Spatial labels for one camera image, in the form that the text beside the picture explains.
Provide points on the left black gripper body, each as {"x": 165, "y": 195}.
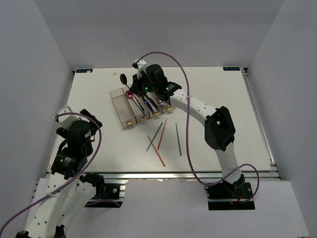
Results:
{"x": 93, "y": 126}

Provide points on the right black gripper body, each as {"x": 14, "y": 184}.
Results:
{"x": 142, "y": 86}

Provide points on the iridescent blue knife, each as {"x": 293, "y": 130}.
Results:
{"x": 147, "y": 104}

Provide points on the gold spoon purple handle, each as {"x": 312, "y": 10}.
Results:
{"x": 129, "y": 96}

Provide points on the black spoon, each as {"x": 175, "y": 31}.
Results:
{"x": 123, "y": 80}

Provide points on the teal chopstick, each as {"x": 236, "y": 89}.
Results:
{"x": 153, "y": 138}
{"x": 178, "y": 140}

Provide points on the black knife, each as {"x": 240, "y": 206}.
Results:
{"x": 153, "y": 101}

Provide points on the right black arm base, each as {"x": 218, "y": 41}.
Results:
{"x": 221, "y": 200}

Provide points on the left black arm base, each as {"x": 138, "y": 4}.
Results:
{"x": 107, "y": 194}

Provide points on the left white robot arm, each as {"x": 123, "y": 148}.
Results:
{"x": 69, "y": 189}

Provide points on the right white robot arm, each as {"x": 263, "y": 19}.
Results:
{"x": 219, "y": 129}

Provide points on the short orange chopstick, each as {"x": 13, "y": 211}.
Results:
{"x": 161, "y": 136}

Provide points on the long orange chopstick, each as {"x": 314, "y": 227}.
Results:
{"x": 156, "y": 151}

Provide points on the left blue table label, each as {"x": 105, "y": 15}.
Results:
{"x": 87, "y": 70}

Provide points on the blue table label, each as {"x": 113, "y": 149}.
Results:
{"x": 87, "y": 70}
{"x": 231, "y": 68}

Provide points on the right blue table label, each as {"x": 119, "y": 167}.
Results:
{"x": 231, "y": 68}

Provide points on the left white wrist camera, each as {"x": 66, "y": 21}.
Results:
{"x": 67, "y": 120}

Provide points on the aluminium table rail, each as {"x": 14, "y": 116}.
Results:
{"x": 268, "y": 175}

